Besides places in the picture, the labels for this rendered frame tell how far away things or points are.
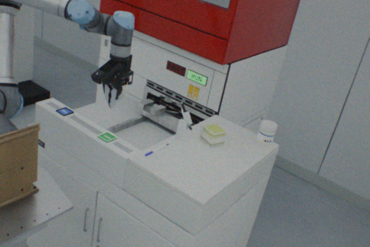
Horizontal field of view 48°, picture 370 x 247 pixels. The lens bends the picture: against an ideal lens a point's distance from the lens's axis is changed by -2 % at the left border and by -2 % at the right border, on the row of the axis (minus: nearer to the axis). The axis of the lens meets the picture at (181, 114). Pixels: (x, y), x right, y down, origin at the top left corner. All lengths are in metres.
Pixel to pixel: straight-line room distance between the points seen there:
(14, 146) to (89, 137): 0.35
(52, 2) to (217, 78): 0.88
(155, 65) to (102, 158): 0.71
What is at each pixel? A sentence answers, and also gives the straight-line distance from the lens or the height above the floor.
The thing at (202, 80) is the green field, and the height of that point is 1.10.
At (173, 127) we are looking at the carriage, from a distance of 2.03.
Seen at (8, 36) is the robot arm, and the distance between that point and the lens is 1.66.
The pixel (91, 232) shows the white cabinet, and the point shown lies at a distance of 1.93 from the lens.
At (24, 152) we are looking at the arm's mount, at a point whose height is 1.01.
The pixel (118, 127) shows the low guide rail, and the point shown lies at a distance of 2.01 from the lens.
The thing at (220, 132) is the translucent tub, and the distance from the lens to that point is 1.72.
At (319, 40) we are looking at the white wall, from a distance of 3.33.
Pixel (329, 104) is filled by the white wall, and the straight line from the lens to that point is 3.39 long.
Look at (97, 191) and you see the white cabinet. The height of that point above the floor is 0.72.
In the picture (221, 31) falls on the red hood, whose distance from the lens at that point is 1.88.
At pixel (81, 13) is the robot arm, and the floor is 1.47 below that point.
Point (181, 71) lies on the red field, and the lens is 2.09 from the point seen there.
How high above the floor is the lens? 1.82
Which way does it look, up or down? 26 degrees down
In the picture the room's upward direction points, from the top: 11 degrees clockwise
